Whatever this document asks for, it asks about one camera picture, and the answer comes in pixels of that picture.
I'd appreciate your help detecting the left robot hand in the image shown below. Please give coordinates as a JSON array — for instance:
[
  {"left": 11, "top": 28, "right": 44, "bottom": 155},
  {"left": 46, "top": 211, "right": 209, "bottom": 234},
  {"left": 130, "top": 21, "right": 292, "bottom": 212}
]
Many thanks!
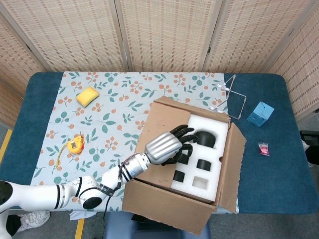
[{"left": 144, "top": 125, "right": 200, "bottom": 166}]

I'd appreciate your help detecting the brown cardboard box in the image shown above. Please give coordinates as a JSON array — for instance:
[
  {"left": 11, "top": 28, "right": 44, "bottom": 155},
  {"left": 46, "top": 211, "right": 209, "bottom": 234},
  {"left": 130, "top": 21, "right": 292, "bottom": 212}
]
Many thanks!
[{"left": 121, "top": 96, "right": 247, "bottom": 236}]

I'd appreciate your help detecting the small blue paper box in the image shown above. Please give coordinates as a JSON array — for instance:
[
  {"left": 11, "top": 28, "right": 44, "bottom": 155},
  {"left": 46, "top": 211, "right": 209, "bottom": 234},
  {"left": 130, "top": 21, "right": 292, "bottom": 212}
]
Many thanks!
[{"left": 246, "top": 101, "right": 275, "bottom": 127}]

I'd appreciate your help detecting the black ceramic teapot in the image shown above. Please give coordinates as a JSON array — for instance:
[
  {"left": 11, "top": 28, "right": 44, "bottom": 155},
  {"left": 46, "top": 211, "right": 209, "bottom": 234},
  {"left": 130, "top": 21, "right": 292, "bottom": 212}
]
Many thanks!
[{"left": 190, "top": 129, "right": 217, "bottom": 149}]

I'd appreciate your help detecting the white foam insert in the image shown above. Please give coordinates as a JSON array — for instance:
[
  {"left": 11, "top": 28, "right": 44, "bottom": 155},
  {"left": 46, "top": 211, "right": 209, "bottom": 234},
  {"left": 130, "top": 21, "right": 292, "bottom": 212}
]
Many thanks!
[{"left": 170, "top": 114, "right": 230, "bottom": 203}]

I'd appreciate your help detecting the floral print tablecloth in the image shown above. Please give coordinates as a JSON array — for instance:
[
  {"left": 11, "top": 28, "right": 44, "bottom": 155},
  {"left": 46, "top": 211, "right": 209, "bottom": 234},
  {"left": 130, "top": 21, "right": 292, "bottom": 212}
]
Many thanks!
[{"left": 23, "top": 71, "right": 240, "bottom": 214}]

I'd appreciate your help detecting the yellow tape measure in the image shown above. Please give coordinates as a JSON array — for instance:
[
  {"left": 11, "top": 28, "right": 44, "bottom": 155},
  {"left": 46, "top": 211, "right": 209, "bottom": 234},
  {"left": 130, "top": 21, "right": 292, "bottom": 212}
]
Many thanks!
[{"left": 56, "top": 135, "right": 86, "bottom": 168}]

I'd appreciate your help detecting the yellow green sponge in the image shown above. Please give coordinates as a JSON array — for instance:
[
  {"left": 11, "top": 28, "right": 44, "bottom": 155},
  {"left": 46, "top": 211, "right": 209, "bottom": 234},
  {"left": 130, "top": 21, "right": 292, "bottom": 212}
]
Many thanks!
[{"left": 75, "top": 86, "right": 100, "bottom": 108}]

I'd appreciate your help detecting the pink candy packet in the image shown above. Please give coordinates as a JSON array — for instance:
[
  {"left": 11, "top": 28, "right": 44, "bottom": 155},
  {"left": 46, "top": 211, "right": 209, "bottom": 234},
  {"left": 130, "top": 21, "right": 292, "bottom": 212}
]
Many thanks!
[{"left": 258, "top": 141, "right": 271, "bottom": 157}]

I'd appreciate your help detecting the woven bamboo folding screen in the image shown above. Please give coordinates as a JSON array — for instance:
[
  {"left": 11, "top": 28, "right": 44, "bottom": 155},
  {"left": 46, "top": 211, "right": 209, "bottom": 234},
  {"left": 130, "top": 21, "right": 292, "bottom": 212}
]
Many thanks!
[{"left": 0, "top": 0, "right": 319, "bottom": 125}]

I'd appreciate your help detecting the white sneaker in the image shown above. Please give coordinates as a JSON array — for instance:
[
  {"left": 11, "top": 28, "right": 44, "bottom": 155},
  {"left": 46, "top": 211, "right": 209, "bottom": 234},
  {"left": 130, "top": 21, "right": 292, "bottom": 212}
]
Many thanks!
[{"left": 18, "top": 211, "right": 50, "bottom": 234}]

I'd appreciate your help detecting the black bag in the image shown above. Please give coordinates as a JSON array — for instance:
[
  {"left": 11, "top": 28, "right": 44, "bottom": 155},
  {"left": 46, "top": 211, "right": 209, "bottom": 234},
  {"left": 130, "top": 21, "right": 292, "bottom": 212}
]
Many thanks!
[{"left": 300, "top": 130, "right": 319, "bottom": 165}]

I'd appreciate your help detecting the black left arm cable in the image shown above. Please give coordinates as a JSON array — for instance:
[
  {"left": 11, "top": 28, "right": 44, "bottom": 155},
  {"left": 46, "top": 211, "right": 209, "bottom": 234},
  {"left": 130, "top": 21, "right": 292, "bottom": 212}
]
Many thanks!
[{"left": 103, "top": 194, "right": 112, "bottom": 221}]

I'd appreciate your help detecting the clear acrylic wire stand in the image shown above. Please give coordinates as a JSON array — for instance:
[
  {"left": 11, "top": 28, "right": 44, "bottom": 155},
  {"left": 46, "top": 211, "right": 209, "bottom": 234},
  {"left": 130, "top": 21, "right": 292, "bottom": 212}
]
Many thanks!
[{"left": 209, "top": 74, "right": 247, "bottom": 120}]

